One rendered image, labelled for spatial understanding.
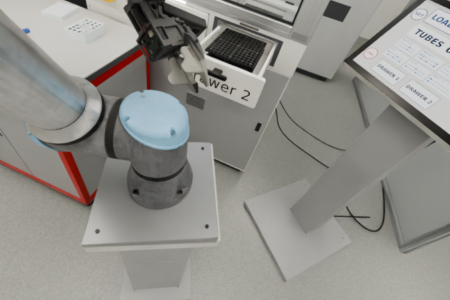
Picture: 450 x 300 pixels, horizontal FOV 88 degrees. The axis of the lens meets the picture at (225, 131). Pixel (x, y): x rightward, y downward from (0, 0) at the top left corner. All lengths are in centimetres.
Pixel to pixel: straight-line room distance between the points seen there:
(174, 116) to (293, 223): 122
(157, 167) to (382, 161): 84
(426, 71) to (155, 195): 82
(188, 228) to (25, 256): 103
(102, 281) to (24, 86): 111
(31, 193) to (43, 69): 131
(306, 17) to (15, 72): 85
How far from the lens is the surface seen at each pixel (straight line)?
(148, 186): 51
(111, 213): 58
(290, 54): 101
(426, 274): 201
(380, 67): 92
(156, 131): 39
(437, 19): 101
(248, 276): 138
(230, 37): 98
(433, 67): 92
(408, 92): 88
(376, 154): 107
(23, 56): 32
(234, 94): 76
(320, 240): 158
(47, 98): 35
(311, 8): 95
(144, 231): 55
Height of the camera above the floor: 130
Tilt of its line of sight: 46 degrees down
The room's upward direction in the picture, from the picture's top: 17 degrees clockwise
